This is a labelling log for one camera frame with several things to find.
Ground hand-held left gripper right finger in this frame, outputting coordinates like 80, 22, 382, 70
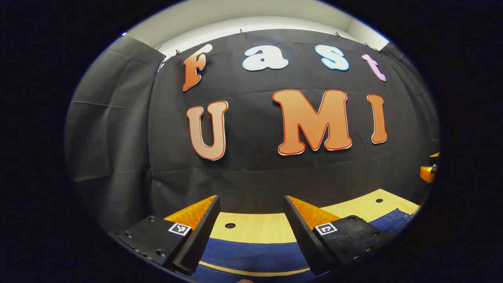
283, 195, 395, 277

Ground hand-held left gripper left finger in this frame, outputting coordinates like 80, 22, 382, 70
112, 195, 221, 276

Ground blue denim jeans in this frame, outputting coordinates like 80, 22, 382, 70
195, 208, 415, 283

